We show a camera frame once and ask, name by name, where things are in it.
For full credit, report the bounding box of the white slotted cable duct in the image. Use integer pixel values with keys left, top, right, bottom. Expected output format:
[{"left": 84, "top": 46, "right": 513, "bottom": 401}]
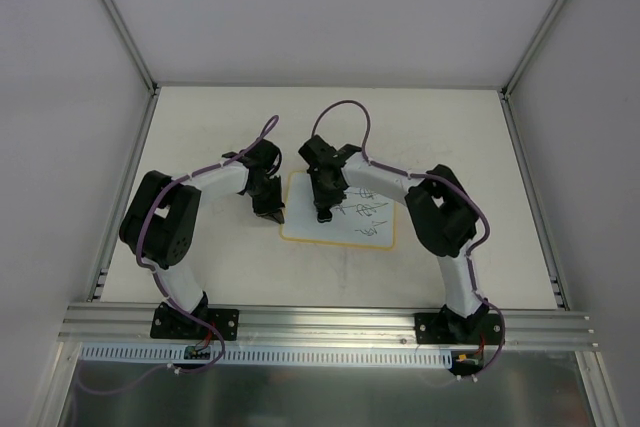
[{"left": 79, "top": 343, "right": 453, "bottom": 370}]

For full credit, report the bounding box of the yellow framed small whiteboard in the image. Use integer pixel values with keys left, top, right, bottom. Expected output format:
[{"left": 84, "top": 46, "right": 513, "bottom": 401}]
[{"left": 280, "top": 171, "right": 396, "bottom": 250}]

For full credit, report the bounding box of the aluminium mounting rail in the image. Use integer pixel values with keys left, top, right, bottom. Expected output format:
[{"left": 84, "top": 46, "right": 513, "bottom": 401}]
[{"left": 58, "top": 302, "right": 600, "bottom": 351}]

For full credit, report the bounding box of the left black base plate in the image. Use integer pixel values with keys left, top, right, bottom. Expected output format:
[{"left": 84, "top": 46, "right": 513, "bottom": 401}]
[{"left": 149, "top": 302, "right": 240, "bottom": 341}]

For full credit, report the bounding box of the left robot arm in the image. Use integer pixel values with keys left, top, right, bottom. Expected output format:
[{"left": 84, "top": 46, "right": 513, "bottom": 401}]
[{"left": 119, "top": 139, "right": 285, "bottom": 340}]

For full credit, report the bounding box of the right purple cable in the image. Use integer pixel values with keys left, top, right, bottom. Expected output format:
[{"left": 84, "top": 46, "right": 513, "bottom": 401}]
[{"left": 312, "top": 99, "right": 507, "bottom": 383}]

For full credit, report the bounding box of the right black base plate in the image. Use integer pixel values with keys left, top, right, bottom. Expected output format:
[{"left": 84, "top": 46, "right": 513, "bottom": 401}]
[{"left": 413, "top": 312, "right": 504, "bottom": 346}]

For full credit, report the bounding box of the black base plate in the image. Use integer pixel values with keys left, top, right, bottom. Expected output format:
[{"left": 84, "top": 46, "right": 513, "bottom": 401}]
[
  {"left": 413, "top": 312, "right": 504, "bottom": 346},
  {"left": 149, "top": 302, "right": 240, "bottom": 341}
]

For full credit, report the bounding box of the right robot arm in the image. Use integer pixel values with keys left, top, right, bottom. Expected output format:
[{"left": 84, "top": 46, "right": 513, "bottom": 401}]
[{"left": 299, "top": 135, "right": 490, "bottom": 344}]

